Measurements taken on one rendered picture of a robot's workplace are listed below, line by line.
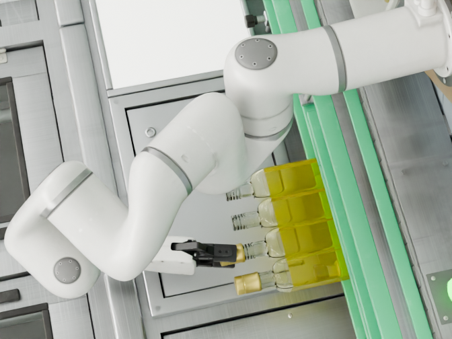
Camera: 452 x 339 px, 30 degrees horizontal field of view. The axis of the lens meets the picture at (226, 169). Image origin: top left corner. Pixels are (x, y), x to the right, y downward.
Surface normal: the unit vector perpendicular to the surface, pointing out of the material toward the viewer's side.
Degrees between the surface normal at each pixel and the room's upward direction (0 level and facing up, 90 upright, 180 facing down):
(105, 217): 108
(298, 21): 90
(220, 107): 102
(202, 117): 89
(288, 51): 93
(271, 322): 90
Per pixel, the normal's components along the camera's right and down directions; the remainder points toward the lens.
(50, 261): 0.04, 0.10
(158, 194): 0.39, -0.09
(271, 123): 0.29, 0.78
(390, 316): 0.05, -0.34
